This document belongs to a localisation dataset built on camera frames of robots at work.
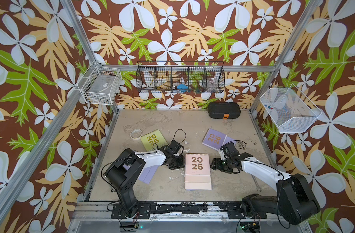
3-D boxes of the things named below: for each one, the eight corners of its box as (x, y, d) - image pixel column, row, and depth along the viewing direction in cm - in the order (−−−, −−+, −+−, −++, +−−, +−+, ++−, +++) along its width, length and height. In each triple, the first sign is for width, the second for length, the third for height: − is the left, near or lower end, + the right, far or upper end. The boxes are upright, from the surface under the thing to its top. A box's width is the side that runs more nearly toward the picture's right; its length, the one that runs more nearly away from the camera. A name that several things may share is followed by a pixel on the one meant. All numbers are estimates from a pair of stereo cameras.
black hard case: (209, 120, 117) (211, 115, 112) (207, 108, 126) (208, 102, 121) (240, 120, 117) (243, 115, 112) (236, 108, 126) (238, 102, 121)
